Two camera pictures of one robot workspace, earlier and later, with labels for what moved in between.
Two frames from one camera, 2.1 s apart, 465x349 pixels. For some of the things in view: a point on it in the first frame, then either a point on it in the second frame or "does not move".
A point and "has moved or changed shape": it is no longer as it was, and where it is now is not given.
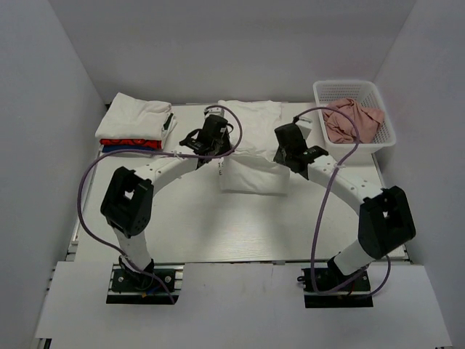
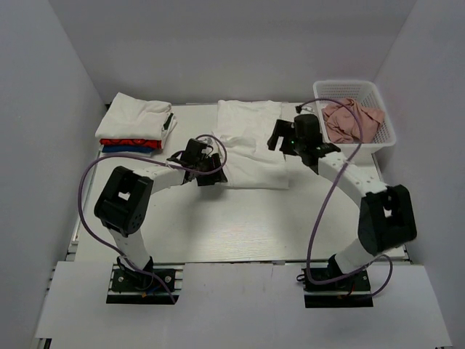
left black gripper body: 222,145 → 207,164
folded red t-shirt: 155,144 does not move
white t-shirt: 251,169 has moved or changed shape
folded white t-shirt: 128,118 does not move
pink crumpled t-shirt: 341,129 does not move
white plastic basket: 364,91 does not move
